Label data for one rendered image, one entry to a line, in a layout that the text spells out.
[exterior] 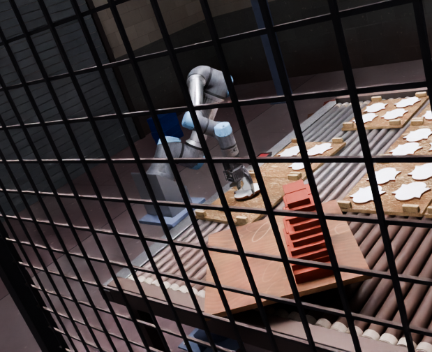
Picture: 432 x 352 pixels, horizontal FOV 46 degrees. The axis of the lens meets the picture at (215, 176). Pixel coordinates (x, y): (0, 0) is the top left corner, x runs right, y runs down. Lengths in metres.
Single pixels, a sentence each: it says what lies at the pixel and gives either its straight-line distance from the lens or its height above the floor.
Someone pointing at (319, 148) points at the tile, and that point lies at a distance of 2.73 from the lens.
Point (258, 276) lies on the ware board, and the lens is 1.64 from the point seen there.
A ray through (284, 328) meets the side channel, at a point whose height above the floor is 0.95.
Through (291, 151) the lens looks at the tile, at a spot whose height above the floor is 0.94.
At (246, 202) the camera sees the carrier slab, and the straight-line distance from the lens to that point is 2.39.
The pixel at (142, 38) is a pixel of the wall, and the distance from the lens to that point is 8.28.
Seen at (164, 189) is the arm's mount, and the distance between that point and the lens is 2.61.
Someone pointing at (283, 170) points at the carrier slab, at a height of 0.94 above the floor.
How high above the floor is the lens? 1.93
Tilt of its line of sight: 21 degrees down
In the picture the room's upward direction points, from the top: 19 degrees counter-clockwise
